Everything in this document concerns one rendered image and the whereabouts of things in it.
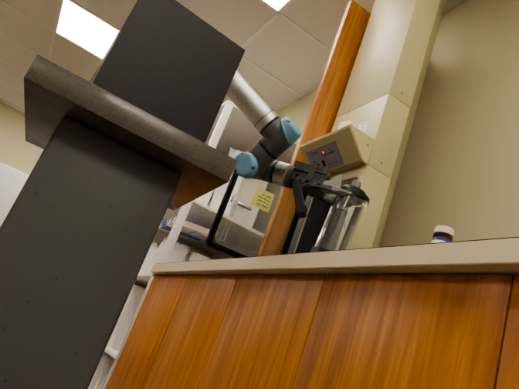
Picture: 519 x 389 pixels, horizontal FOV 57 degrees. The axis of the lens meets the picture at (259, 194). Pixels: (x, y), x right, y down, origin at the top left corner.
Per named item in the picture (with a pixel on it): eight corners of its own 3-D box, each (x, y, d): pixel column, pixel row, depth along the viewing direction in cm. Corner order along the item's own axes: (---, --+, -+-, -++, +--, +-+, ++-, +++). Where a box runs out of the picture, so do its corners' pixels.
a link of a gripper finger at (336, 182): (351, 174, 138) (325, 171, 144) (344, 191, 136) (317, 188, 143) (356, 179, 140) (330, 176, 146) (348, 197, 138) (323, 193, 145)
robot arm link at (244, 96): (201, 15, 148) (306, 134, 146) (178, 40, 151) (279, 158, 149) (188, 6, 137) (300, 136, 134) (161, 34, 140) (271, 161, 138)
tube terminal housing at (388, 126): (328, 315, 187) (378, 146, 212) (387, 322, 159) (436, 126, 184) (276, 291, 178) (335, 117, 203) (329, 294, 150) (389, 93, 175)
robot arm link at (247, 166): (252, 137, 139) (266, 142, 149) (225, 163, 142) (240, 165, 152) (269, 158, 137) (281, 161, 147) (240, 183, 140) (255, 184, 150)
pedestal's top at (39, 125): (23, 76, 65) (37, 53, 66) (25, 140, 93) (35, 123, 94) (228, 182, 75) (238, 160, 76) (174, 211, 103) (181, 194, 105)
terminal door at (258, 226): (279, 277, 178) (311, 181, 191) (204, 245, 171) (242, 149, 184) (278, 277, 178) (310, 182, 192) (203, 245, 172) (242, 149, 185)
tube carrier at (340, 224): (345, 271, 141) (370, 206, 147) (342, 261, 131) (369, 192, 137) (311, 258, 145) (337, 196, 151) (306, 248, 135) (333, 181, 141)
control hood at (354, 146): (314, 180, 193) (321, 158, 197) (368, 164, 165) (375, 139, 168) (291, 167, 189) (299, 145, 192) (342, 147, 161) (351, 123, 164)
